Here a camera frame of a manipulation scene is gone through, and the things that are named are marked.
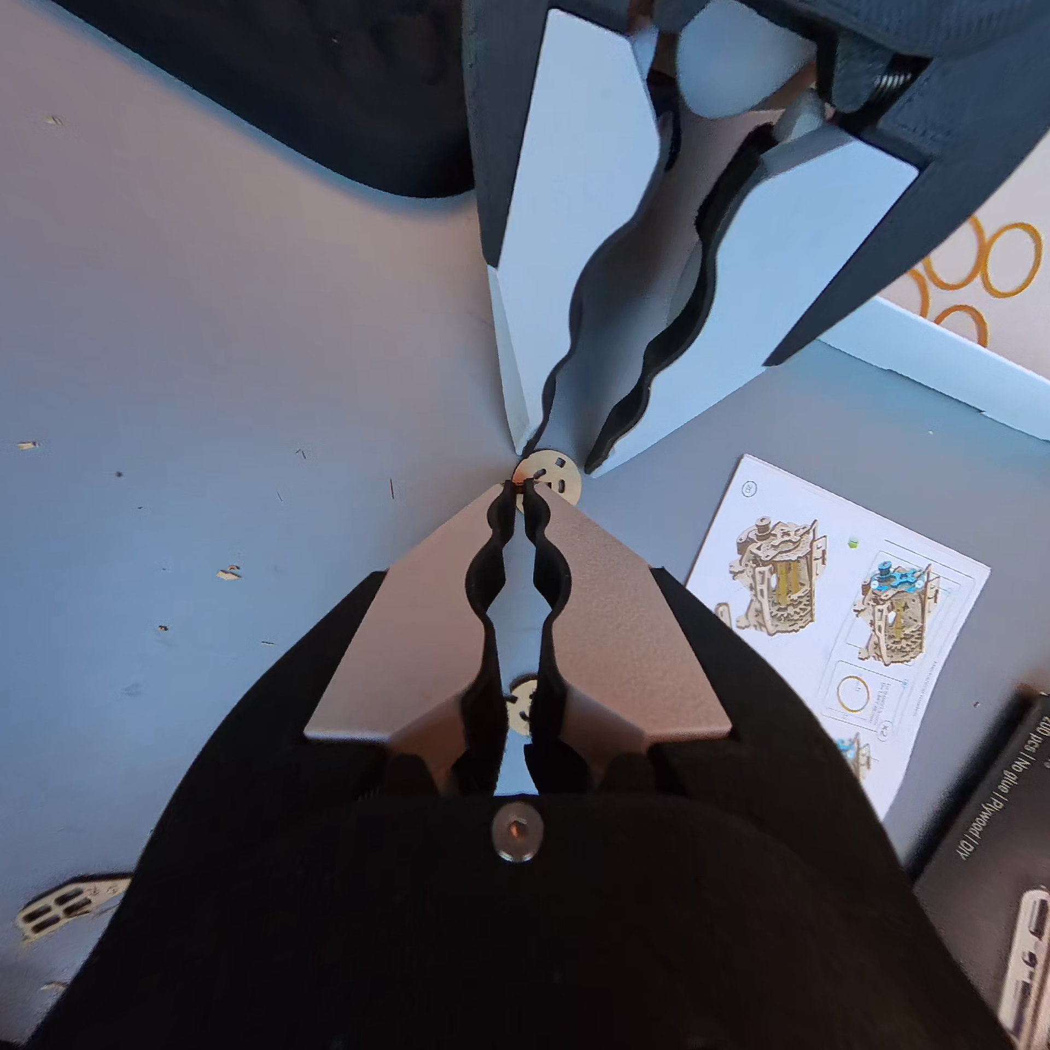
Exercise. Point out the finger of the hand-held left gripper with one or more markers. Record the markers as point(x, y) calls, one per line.
point(566, 164)
point(787, 246)

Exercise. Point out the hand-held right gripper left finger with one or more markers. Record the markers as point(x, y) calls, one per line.
point(402, 656)

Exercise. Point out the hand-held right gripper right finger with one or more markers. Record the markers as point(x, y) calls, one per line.
point(632, 656)

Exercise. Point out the round wooden disc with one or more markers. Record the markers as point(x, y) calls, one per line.
point(518, 715)
point(570, 492)

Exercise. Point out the white cardboard tray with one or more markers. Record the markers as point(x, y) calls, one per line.
point(902, 361)

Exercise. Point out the printed instruction booklet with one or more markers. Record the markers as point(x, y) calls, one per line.
point(812, 656)

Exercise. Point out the group of tan rubber bands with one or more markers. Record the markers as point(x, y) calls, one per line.
point(984, 271)

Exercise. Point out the black textured wrist rest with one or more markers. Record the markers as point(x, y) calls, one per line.
point(328, 82)

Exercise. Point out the slotted wooden offcut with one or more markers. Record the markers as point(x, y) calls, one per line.
point(98, 887)

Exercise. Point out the black model kit box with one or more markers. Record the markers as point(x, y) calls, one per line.
point(984, 902)

